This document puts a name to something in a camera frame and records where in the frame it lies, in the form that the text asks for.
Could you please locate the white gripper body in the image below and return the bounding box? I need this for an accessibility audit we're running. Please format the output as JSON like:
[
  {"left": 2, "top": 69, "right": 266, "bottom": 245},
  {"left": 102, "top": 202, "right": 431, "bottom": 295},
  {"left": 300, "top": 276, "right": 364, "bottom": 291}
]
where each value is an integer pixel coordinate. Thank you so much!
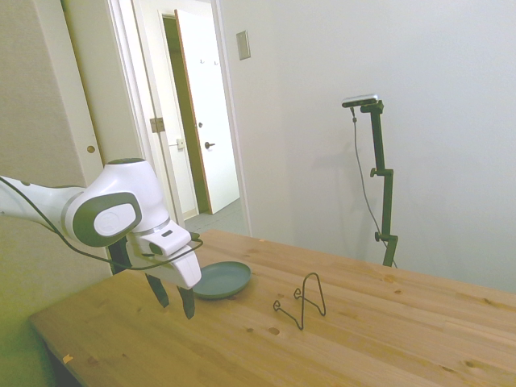
[{"left": 128, "top": 227, "right": 202, "bottom": 289}]

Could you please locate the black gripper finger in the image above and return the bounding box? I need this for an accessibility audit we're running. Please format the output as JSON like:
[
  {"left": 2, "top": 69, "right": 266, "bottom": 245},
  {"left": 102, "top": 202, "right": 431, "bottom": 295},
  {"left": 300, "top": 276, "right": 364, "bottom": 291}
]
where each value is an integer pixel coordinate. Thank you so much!
[
  {"left": 176, "top": 285, "right": 197, "bottom": 320},
  {"left": 145, "top": 273, "right": 171, "bottom": 310}
]

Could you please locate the grey exterior camera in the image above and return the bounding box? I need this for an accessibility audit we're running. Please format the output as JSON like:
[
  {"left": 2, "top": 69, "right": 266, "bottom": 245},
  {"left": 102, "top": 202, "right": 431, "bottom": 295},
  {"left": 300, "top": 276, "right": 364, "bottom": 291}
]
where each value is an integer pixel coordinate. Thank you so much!
[{"left": 341, "top": 93, "right": 381, "bottom": 110}]

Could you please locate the dark teal plate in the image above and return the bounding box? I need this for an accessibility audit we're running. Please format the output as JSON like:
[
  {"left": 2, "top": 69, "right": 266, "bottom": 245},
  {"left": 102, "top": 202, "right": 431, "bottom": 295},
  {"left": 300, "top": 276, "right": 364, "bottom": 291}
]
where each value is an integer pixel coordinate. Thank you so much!
[{"left": 192, "top": 260, "right": 252, "bottom": 301}]

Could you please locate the grey wall switch plate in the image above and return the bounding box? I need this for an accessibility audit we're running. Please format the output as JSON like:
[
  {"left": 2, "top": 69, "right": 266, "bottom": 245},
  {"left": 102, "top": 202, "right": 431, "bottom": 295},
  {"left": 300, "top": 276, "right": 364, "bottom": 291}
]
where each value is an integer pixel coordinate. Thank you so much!
[{"left": 235, "top": 30, "right": 252, "bottom": 61}]

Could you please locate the white door frame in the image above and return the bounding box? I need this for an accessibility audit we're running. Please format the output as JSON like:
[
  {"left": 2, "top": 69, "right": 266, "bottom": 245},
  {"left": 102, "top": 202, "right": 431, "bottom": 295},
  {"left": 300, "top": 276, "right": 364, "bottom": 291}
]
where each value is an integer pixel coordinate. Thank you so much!
[{"left": 107, "top": 0, "right": 253, "bottom": 237}]

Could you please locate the black camera stand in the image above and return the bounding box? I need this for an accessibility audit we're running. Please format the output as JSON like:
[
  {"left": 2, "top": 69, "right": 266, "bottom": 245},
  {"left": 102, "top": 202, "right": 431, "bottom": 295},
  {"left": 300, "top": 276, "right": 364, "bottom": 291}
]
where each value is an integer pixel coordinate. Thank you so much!
[{"left": 359, "top": 100, "right": 400, "bottom": 268}]

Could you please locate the black box behind table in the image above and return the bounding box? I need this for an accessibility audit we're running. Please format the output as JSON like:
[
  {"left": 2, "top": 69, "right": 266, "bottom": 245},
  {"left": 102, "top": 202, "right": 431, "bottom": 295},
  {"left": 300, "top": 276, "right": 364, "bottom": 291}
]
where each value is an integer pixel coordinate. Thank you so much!
[{"left": 106, "top": 237, "right": 132, "bottom": 277}]

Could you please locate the white door with wood edge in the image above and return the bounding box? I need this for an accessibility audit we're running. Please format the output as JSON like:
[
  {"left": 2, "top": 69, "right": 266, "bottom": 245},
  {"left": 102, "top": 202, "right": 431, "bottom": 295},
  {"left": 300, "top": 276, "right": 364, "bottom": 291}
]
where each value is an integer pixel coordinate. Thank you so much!
[{"left": 173, "top": 8, "right": 239, "bottom": 215}]

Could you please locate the black wire plate stand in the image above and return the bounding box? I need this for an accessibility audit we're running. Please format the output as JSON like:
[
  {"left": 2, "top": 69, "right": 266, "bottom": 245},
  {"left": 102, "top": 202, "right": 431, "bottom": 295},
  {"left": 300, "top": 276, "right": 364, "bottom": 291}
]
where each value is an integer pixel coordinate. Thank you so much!
[{"left": 273, "top": 272, "right": 327, "bottom": 332}]

